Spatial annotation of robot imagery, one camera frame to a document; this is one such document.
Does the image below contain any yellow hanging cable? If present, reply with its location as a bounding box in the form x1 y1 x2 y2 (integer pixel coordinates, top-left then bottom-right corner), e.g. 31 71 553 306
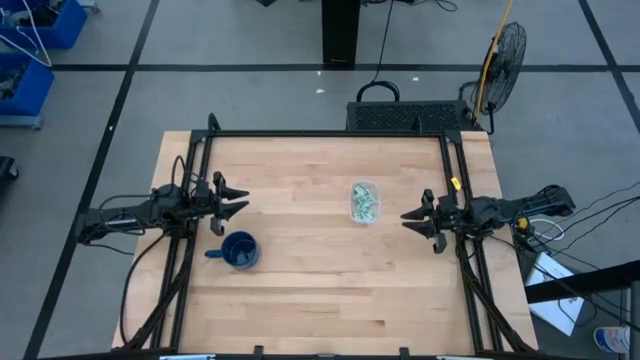
473 0 515 120

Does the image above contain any white coiled cable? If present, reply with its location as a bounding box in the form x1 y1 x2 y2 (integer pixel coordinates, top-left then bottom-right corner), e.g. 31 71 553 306
528 218 566 243

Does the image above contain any black computer case with handle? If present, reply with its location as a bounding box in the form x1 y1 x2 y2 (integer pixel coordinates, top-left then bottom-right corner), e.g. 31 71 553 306
345 80 484 134

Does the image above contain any black beam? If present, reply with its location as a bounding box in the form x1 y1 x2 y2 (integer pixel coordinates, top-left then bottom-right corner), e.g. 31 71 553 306
524 259 640 305

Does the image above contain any blue ceramic mug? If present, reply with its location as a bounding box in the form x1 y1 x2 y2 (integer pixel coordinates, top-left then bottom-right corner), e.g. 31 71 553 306
204 230 262 271

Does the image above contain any black floor stand column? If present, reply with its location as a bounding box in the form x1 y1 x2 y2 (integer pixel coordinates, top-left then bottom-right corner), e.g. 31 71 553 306
321 0 362 66

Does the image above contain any right arm's gripper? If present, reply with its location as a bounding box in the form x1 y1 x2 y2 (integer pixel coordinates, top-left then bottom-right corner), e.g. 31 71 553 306
400 188 461 255

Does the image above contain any clear plastic container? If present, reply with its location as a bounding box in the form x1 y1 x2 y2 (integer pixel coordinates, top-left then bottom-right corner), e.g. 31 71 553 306
348 179 382 225

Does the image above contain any white paper booklet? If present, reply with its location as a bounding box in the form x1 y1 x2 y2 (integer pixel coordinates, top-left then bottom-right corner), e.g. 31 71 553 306
524 251 585 337

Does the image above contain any black cable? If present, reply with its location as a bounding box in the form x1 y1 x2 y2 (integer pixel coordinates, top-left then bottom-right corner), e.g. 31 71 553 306
118 232 169 346
372 0 397 85

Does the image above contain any black floor fan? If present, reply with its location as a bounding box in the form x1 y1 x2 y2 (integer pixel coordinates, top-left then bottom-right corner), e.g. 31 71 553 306
459 21 528 135

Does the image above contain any blue storage bin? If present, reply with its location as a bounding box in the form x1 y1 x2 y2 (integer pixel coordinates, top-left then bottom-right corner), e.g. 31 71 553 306
0 0 89 50
0 52 55 119

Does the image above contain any left arm's gripper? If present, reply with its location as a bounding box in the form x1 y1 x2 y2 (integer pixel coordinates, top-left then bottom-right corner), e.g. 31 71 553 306
192 171 250 237

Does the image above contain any black aluminium table frame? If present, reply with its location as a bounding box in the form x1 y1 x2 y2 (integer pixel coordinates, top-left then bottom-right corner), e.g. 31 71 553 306
112 112 541 360

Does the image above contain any white plastic bottle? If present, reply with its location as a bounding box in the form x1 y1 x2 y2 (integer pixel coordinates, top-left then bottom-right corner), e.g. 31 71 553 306
593 325 632 355

